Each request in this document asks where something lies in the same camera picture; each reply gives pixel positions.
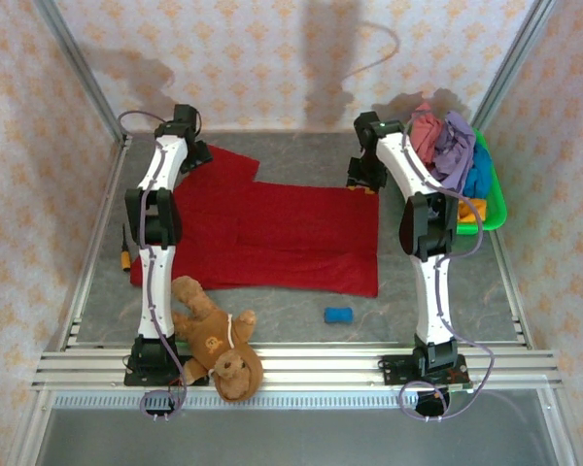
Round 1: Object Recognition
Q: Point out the red t-shirt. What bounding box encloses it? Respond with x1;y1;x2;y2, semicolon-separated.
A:
128;144;381;298

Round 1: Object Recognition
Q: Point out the pink t-shirt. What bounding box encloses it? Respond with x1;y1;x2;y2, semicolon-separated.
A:
409;102;444;169

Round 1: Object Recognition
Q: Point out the purple t-shirt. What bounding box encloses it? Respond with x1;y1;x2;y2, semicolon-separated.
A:
427;111;477;195

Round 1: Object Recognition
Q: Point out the orange t-shirt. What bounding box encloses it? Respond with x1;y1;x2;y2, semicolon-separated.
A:
456;196;489;224

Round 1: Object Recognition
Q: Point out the blue t-shirt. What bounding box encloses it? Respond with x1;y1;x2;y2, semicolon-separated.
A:
461;145;494;201

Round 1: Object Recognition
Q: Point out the orange black screwdriver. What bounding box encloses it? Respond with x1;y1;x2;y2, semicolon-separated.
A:
120;222;133;273

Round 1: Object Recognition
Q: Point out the green plastic basket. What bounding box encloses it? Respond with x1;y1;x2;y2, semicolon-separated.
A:
400;126;509;237

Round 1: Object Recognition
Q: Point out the small blue sponge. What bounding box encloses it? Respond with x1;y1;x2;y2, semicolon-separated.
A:
324;305;356;325

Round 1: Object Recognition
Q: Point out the brown plush toy animal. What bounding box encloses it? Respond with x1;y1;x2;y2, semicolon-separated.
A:
169;275;265;403

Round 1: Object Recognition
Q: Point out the aluminium table side rail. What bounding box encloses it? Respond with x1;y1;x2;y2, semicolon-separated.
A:
57;134;133;351
490;232;535;350

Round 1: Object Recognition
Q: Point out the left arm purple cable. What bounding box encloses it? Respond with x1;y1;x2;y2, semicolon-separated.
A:
116;110;189;422

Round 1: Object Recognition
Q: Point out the aluminium frame post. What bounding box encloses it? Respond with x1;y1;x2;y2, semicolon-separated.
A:
32;0;127;142
467;0;561;132

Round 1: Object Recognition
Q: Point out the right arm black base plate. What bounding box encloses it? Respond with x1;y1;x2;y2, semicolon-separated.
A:
378;352;473;393

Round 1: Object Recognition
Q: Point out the wide aluminium mounting rail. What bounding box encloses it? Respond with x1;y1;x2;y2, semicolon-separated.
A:
31;348;563;390

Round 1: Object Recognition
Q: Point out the black cable connector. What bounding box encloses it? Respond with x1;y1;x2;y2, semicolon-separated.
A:
144;393;182;419
414;387;452;419

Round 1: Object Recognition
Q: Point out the grey slotted cable duct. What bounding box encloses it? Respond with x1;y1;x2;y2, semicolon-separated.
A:
48;391;419;410

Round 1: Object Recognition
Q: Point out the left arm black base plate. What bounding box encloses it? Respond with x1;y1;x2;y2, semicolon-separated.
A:
123;339;210;388

